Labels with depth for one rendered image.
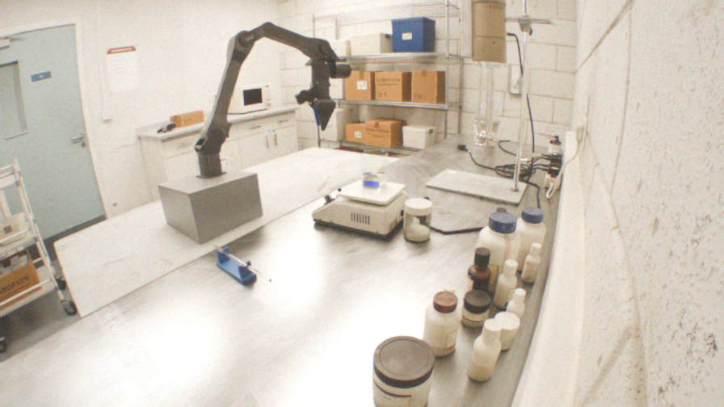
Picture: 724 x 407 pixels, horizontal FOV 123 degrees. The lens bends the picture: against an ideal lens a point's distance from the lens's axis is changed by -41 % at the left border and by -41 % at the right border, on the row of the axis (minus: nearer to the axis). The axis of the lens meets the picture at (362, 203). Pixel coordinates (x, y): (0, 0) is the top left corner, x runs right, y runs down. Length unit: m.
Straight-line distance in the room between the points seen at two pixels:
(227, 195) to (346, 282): 0.37
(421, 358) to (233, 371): 0.25
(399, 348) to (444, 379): 0.09
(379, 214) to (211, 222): 0.39
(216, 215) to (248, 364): 0.43
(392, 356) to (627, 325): 0.24
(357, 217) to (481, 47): 0.59
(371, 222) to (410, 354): 0.41
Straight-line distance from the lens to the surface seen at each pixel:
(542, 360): 0.35
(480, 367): 0.43
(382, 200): 0.69
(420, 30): 2.97
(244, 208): 0.85
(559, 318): 0.40
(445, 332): 0.43
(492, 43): 0.99
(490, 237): 0.55
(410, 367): 0.36
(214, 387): 0.46
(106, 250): 0.93
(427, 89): 2.91
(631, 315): 0.24
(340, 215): 0.75
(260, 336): 0.51
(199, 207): 0.77
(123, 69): 3.49
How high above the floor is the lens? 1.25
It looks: 22 degrees down
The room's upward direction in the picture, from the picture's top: 1 degrees counter-clockwise
